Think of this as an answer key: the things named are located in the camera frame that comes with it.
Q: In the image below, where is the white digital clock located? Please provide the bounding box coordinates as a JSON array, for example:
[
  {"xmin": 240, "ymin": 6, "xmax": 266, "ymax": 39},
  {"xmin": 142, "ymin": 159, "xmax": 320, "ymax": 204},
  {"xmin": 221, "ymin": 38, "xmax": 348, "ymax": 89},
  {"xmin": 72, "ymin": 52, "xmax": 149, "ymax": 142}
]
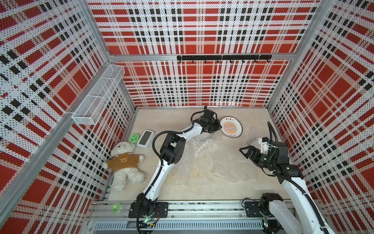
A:
[{"xmin": 136, "ymin": 130, "xmax": 155, "ymax": 148}]

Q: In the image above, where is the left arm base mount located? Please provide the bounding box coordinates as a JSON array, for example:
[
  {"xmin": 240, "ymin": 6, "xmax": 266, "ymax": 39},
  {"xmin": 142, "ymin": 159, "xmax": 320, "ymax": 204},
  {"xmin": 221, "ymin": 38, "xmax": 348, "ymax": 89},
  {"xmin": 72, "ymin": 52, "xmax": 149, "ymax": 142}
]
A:
[{"xmin": 128, "ymin": 200, "xmax": 169, "ymax": 218}]

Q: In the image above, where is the white wire mesh basket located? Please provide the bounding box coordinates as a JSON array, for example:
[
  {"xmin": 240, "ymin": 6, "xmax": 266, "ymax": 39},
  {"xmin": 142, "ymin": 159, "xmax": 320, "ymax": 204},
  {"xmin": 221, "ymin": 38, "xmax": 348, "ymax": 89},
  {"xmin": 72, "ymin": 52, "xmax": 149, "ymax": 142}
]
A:
[{"xmin": 72, "ymin": 64, "xmax": 125, "ymax": 125}]

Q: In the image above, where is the green knob on rail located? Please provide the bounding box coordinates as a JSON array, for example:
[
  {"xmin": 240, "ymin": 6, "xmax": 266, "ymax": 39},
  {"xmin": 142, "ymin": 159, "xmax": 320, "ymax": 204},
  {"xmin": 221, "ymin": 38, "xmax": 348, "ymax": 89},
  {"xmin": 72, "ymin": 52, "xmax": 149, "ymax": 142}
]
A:
[{"xmin": 111, "ymin": 203, "xmax": 122, "ymax": 214}]

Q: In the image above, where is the black hook rail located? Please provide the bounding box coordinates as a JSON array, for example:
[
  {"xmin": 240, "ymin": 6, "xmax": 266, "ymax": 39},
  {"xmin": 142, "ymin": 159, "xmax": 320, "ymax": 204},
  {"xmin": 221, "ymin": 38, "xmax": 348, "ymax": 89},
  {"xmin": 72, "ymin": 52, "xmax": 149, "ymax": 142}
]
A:
[{"xmin": 176, "ymin": 55, "xmax": 272, "ymax": 62}]

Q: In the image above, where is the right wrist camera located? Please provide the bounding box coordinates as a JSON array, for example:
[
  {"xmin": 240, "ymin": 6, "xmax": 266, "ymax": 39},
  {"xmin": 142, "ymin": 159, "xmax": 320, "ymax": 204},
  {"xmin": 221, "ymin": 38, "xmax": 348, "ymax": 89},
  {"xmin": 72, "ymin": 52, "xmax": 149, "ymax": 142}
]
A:
[{"xmin": 258, "ymin": 137, "xmax": 272, "ymax": 155}]

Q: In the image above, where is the bubble wrap of orange plate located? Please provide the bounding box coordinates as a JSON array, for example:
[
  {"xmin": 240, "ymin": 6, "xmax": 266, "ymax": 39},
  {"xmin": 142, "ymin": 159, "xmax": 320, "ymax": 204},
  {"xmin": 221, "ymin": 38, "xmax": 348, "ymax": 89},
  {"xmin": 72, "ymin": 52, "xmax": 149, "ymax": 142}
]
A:
[{"xmin": 170, "ymin": 138, "xmax": 257, "ymax": 186}]

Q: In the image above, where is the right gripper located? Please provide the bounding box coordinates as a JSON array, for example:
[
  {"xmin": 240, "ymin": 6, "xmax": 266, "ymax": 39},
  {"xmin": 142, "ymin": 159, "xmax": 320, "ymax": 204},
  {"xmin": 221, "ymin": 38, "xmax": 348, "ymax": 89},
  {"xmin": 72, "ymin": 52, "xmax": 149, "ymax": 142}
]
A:
[{"xmin": 239, "ymin": 146, "xmax": 275, "ymax": 170}]

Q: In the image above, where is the orange pattern dinner plate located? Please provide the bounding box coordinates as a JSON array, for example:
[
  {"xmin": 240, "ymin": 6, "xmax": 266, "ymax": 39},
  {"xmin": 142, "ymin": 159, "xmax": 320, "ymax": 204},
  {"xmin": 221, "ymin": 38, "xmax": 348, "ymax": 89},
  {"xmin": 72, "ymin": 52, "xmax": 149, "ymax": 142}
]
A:
[{"xmin": 220, "ymin": 117, "xmax": 243, "ymax": 138}]

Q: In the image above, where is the white teddy bear toy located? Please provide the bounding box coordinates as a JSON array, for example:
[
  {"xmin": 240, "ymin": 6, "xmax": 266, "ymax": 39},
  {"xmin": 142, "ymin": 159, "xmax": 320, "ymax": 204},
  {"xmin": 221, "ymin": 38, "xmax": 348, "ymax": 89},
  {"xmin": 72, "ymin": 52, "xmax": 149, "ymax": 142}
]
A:
[{"xmin": 101, "ymin": 141, "xmax": 145, "ymax": 192}]

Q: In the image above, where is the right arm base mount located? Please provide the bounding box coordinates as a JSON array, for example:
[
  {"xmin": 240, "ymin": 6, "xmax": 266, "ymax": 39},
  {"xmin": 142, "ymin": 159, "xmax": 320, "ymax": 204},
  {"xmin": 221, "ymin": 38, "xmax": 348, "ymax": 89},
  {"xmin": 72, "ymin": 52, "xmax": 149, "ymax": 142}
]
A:
[{"xmin": 243, "ymin": 200, "xmax": 274, "ymax": 218}]

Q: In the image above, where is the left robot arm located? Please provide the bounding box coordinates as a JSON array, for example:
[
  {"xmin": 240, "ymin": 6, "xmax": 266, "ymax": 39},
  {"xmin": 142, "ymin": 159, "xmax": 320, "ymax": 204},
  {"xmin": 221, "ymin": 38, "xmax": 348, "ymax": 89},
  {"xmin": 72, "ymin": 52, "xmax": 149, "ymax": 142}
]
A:
[{"xmin": 134, "ymin": 106, "xmax": 222, "ymax": 216}]

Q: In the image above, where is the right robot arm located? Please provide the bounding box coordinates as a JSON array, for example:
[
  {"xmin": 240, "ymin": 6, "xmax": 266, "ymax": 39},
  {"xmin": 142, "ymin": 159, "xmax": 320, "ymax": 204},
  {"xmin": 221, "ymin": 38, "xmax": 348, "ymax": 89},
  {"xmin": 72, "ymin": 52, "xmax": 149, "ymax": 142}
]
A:
[{"xmin": 239, "ymin": 137, "xmax": 334, "ymax": 234}]

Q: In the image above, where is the green round button toy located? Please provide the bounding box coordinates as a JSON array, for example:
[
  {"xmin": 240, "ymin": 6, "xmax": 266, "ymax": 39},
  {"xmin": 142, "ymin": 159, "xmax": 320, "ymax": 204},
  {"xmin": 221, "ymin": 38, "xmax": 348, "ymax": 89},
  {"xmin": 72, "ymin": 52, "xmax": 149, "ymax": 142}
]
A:
[{"xmin": 129, "ymin": 134, "xmax": 140, "ymax": 144}]

